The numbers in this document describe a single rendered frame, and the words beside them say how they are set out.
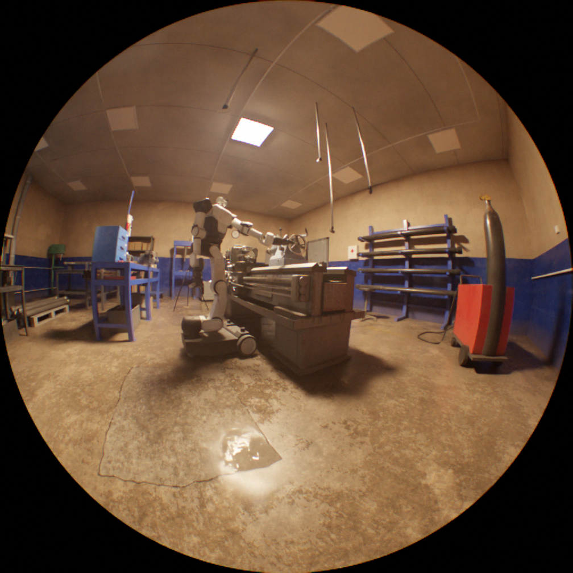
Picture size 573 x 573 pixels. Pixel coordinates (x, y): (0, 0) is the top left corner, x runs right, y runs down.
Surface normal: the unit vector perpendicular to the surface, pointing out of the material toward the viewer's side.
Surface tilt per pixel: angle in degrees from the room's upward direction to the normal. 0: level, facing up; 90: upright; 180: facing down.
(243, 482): 0
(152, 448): 0
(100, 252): 90
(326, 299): 90
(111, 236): 90
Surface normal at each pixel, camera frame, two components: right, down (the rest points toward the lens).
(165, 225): 0.52, 0.06
